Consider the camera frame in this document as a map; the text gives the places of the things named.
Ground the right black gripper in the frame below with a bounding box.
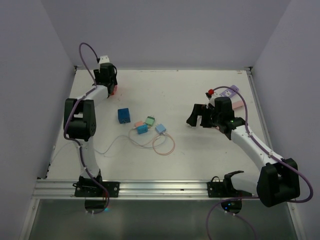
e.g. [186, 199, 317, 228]
[186, 103, 222, 128]

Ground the light blue usb charger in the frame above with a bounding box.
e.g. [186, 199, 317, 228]
[155, 123, 167, 134]

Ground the green usb charger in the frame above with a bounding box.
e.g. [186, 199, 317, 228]
[145, 116, 155, 127]

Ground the blue cube socket adapter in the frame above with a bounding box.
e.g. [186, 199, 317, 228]
[117, 108, 131, 124]

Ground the blue plug adapter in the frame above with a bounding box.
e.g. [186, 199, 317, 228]
[136, 124, 149, 135]

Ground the salmon pink plug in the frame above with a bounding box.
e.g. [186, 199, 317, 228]
[134, 121, 145, 129]

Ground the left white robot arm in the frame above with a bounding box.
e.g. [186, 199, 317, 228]
[63, 62, 118, 179]

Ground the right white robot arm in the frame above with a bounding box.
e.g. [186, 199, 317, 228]
[186, 97, 300, 207]

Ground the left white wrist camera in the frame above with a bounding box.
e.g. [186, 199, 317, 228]
[98, 55, 110, 65]

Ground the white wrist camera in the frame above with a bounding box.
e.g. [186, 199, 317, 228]
[98, 55, 110, 65]
[205, 89, 219, 107]

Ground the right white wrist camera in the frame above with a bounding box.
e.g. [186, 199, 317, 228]
[205, 89, 219, 107]

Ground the thin pink usb cable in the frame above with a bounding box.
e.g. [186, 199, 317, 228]
[128, 124, 176, 156]

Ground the thin light blue cable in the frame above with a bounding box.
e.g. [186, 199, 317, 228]
[94, 129, 163, 158]

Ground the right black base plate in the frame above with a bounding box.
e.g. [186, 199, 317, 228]
[206, 176, 252, 198]

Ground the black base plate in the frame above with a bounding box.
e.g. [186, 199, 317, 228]
[206, 176, 252, 198]
[72, 181, 120, 198]

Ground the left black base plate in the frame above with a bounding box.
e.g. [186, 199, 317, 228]
[72, 181, 120, 198]

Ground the aluminium mounting rail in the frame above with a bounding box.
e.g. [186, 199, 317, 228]
[20, 180, 298, 240]

